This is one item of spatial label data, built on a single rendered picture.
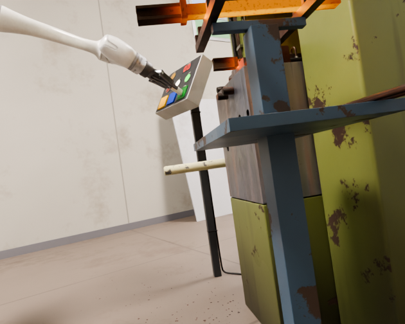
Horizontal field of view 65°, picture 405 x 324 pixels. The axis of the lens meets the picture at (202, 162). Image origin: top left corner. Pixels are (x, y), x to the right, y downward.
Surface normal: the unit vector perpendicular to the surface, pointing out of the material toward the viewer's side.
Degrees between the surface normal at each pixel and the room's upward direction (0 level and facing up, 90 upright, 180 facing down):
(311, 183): 90
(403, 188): 90
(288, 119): 90
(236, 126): 90
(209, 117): 79
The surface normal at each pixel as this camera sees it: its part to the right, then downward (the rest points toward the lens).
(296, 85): 0.19, -0.04
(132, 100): 0.51, -0.08
